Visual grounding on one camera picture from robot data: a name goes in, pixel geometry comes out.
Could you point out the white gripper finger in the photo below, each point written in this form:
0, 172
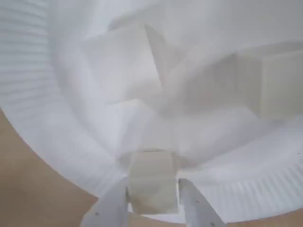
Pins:
196, 212
106, 212

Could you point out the white cube block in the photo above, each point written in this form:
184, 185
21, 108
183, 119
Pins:
118, 66
151, 184
272, 89

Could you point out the white paper plate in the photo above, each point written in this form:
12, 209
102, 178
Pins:
35, 71

